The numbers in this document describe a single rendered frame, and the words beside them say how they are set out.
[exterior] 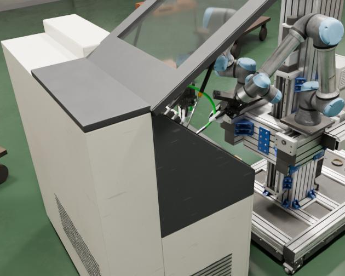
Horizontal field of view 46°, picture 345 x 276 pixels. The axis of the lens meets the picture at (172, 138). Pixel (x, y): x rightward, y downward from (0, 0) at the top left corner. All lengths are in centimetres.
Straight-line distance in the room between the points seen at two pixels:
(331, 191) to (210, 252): 136
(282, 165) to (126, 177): 113
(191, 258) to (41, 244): 142
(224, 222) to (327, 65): 95
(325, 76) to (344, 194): 136
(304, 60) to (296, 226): 113
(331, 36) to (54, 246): 235
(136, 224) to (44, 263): 139
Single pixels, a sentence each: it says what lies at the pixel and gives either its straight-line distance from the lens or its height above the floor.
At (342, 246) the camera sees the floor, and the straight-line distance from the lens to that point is 323.
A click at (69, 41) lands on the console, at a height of 153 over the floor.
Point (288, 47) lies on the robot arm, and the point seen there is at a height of 152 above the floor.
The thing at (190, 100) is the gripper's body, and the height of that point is 128.
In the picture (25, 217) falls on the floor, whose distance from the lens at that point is 359.
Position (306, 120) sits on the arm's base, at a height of 107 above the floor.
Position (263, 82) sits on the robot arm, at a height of 143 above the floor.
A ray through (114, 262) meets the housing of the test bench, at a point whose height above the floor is 78.
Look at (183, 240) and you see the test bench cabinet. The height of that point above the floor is 71.
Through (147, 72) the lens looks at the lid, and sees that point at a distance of 177.
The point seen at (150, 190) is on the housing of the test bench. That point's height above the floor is 110.
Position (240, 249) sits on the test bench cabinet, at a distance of 247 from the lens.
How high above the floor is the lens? 220
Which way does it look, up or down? 31 degrees down
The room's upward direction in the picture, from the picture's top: 3 degrees counter-clockwise
